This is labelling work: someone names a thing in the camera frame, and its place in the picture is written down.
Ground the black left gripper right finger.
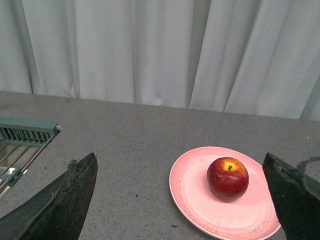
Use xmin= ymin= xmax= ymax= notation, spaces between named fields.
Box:
xmin=262 ymin=153 xmax=320 ymax=240

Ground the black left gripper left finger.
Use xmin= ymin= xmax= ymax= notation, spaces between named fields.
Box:
xmin=0 ymin=153 xmax=98 ymax=240

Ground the red apple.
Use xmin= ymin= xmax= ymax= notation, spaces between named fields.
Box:
xmin=206 ymin=157 xmax=250 ymax=202

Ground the pink plate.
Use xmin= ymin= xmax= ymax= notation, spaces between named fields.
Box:
xmin=169 ymin=146 xmax=281 ymax=240

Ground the grey dish rack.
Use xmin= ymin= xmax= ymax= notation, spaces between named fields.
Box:
xmin=0 ymin=115 xmax=61 ymax=199

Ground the white curtain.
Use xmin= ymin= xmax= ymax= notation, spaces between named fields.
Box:
xmin=0 ymin=0 xmax=320 ymax=121

